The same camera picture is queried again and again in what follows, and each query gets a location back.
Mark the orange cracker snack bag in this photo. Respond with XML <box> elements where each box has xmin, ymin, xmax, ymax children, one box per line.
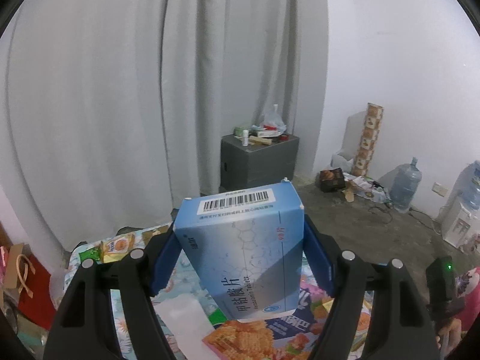
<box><xmin>202</xmin><ymin>316</ymin><xmax>320</xmax><ymax>360</ymax></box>

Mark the blue medicine box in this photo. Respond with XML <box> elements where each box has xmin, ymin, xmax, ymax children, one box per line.
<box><xmin>173</xmin><ymin>180</ymin><xmax>304</xmax><ymax>320</ymax></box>

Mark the white paper sheet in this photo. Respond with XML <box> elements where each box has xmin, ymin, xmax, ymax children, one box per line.
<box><xmin>154</xmin><ymin>293</ymin><xmax>218</xmax><ymax>360</ymax></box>

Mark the pink purple candy bag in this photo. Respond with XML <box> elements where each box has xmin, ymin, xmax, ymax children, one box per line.
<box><xmin>266</xmin><ymin>280</ymin><xmax>334</xmax><ymax>354</ymax></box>

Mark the person right hand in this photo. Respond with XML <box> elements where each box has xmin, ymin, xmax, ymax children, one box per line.
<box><xmin>436</xmin><ymin>318</ymin><xmax>465</xmax><ymax>359</ymax></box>

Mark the cardboard and bags pile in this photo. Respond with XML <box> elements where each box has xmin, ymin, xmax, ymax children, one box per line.
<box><xmin>1</xmin><ymin>230</ymin><xmax>56</xmax><ymax>351</ymax></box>

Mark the green small packet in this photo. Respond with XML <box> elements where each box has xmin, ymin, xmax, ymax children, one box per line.
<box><xmin>78</xmin><ymin>245</ymin><xmax>102</xmax><ymax>264</ymax></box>

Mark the white water dispenser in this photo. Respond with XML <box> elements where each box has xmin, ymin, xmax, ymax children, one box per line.
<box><xmin>441</xmin><ymin>197</ymin><xmax>479</xmax><ymax>249</ymax></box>

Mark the orange yellow snack packet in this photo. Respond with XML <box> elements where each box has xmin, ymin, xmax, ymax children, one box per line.
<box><xmin>100</xmin><ymin>233</ymin><xmax>135</xmax><ymax>263</ymax></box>

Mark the blue water jug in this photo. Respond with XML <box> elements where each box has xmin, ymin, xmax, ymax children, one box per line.
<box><xmin>390</xmin><ymin>157</ymin><xmax>422</xmax><ymax>214</ymax></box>

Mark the dark gift box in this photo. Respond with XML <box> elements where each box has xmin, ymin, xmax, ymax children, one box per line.
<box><xmin>319</xmin><ymin>167</ymin><xmax>346</xmax><ymax>193</ymax></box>

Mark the patterned rolled mat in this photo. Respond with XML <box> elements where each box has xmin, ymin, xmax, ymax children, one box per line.
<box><xmin>352</xmin><ymin>102</ymin><xmax>384</xmax><ymax>176</ymax></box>

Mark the dark grey cabinet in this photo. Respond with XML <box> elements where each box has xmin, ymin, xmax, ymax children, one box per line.
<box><xmin>220</xmin><ymin>134</ymin><xmax>299</xmax><ymax>191</ymax></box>

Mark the grey curtain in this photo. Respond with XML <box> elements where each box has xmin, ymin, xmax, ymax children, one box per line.
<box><xmin>1</xmin><ymin>0</ymin><xmax>328</xmax><ymax>263</ymax></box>

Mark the black floor cable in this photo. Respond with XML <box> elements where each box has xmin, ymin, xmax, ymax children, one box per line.
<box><xmin>368</xmin><ymin>201</ymin><xmax>443</xmax><ymax>233</ymax></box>

